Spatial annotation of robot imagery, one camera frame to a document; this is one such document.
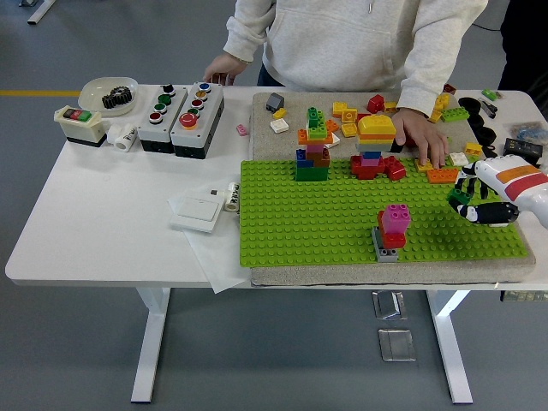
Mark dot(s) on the person's right hand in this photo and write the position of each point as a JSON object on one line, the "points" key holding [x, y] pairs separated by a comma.
{"points": [[224, 68]]}

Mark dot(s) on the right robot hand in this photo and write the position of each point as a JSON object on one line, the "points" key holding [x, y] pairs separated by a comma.
{"points": [[518, 184]]}

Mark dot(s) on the person's left hand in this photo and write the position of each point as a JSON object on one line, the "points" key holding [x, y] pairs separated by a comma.
{"points": [[421, 132]]}

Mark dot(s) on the black square brick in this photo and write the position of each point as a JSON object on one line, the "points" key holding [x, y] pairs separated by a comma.
{"points": [[396, 147]]}

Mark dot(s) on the large red brick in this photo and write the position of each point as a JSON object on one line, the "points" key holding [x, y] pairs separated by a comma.
{"points": [[396, 168]]}

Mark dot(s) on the dark green brick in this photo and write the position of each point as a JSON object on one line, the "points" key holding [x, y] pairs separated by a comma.
{"points": [[459, 197]]}

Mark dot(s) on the yellow square brick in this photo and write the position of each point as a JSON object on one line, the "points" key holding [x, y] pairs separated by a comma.
{"points": [[339, 108], [390, 105], [423, 168], [436, 116], [443, 99], [473, 148], [349, 116], [349, 129]]}

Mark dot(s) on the pink square brick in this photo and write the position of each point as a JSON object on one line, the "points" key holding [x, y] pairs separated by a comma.
{"points": [[398, 215], [394, 230]]}

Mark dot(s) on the person's right forearm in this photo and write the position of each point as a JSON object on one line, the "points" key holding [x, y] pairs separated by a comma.
{"points": [[250, 30]]}

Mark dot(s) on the person's left forearm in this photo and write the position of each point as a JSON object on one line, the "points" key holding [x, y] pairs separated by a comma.
{"points": [[432, 55]]}

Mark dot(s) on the white square brick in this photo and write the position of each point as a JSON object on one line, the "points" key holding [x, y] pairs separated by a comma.
{"points": [[335, 139], [279, 125], [456, 158]]}

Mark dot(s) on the red-based yellow-domed brick tower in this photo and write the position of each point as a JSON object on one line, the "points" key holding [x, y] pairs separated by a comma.
{"points": [[374, 127]]}

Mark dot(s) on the brown brick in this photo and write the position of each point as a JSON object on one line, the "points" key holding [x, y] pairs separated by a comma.
{"points": [[450, 88]]}

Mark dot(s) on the narrow red brick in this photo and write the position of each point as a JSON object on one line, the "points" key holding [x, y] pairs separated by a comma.
{"points": [[376, 104]]}

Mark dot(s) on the grey sloped brick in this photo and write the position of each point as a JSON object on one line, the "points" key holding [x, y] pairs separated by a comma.
{"points": [[274, 102]]}

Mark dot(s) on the small red brick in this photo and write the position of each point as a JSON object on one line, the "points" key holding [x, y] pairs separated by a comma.
{"points": [[362, 117]]}

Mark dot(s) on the small pink brick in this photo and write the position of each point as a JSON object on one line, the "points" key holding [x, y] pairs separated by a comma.
{"points": [[242, 129]]}

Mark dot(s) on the small yellow brick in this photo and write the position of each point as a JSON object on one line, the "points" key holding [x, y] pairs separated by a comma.
{"points": [[279, 113]]}

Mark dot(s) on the small orange brick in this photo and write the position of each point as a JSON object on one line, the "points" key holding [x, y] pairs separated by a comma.
{"points": [[333, 125]]}

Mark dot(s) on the red square brick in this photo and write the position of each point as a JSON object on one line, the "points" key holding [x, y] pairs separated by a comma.
{"points": [[394, 240]]}

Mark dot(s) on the green-based multicolour brick tower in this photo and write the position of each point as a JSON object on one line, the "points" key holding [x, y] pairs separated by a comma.
{"points": [[311, 172]]}

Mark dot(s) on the grey square brick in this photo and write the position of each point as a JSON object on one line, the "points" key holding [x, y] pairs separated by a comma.
{"points": [[387, 254]]}

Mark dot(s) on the black electronic device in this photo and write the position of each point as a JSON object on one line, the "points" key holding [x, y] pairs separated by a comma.
{"points": [[522, 147]]}

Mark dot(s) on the small black clip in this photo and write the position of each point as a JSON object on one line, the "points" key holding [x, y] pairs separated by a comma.
{"points": [[490, 151]]}

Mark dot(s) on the plastic bag of blue parts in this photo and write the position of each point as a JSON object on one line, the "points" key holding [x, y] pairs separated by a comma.
{"points": [[531, 130]]}

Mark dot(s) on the metal hand tool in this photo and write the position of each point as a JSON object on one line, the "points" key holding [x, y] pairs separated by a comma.
{"points": [[489, 109]]}

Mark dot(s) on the emergency-stop button control box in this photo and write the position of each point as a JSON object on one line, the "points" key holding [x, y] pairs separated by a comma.
{"points": [[190, 137]]}

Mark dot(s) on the small green keyed block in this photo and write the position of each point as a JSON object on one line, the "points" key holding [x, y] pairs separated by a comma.
{"points": [[488, 93]]}

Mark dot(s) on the three-button control box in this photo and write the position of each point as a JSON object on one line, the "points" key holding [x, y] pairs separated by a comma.
{"points": [[150, 132]]}

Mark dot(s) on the desk control panel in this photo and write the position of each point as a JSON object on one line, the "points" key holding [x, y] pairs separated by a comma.
{"points": [[522, 295]]}

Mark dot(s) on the black gear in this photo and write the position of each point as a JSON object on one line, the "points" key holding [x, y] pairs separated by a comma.
{"points": [[115, 97]]}

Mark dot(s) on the person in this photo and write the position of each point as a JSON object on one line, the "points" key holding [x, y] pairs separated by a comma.
{"points": [[342, 38], [524, 43]]}

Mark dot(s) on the white pipe tee fitting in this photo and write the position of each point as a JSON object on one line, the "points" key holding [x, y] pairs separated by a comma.
{"points": [[122, 137]]}

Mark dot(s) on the white printed tube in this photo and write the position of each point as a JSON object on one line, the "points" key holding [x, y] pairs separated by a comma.
{"points": [[232, 201]]}

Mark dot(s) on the white bowl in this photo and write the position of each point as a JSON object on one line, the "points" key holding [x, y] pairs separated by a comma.
{"points": [[92, 96]]}

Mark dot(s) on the green studded baseplate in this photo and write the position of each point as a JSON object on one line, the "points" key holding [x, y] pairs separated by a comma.
{"points": [[299, 222]]}

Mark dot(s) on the metal floor socket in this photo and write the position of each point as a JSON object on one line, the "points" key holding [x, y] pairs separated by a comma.
{"points": [[388, 305], [397, 344]]}

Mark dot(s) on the grey-brown mat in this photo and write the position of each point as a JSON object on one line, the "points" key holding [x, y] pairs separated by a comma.
{"points": [[299, 276]]}

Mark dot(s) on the white table leg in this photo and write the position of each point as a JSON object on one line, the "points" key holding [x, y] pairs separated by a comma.
{"points": [[453, 364], [149, 364]]}

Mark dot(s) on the white paper sheet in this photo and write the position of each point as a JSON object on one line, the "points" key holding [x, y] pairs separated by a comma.
{"points": [[214, 261]]}

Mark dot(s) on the white table foot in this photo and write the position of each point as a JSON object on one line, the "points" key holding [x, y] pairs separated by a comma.
{"points": [[40, 10]]}

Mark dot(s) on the white wall switch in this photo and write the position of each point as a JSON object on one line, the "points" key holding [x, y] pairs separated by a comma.
{"points": [[194, 212]]}

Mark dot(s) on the white red-green switch box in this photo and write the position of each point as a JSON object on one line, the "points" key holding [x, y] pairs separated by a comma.
{"points": [[81, 128]]}

